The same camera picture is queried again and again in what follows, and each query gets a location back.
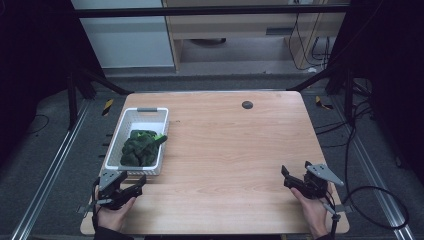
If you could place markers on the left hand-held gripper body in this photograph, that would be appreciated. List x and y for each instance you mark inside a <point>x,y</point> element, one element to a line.
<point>110,181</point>

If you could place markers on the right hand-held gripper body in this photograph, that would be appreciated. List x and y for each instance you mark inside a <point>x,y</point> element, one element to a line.
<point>318,181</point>

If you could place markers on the person's left hand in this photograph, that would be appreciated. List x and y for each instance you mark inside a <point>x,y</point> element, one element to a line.
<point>115,216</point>

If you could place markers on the person's right hand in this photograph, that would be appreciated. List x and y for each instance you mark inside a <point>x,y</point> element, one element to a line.
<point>313,213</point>

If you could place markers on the green broccoli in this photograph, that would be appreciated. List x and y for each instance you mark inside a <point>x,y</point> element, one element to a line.
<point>140,148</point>

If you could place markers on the white plastic basket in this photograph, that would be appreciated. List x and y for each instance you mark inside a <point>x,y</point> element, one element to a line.
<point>136,123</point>

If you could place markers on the yellow and black tape strip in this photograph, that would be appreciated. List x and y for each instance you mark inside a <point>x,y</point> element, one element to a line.
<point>322,104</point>
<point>107,107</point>

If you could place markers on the round grey table grommet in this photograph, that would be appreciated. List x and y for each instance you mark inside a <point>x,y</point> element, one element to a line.
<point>247,105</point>

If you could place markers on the black metal stand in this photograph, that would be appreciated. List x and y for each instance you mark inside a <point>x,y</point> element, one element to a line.
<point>348,96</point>
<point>72,100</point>

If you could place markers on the small white plug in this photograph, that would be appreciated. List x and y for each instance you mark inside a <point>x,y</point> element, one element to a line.
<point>312,70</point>

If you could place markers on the black curtain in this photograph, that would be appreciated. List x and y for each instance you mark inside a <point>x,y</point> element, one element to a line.
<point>33,66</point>
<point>393,66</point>

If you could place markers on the white cabinet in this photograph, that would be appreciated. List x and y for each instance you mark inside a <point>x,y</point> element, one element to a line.
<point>126,40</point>

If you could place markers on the light wooden desk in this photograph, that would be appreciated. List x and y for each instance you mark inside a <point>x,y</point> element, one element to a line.
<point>233,25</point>

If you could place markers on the aluminium floor rail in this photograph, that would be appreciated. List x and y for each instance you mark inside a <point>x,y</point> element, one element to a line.
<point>376,176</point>
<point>50,173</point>

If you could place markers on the black horizontal frame bar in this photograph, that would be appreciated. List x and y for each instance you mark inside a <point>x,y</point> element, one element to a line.
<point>200,11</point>

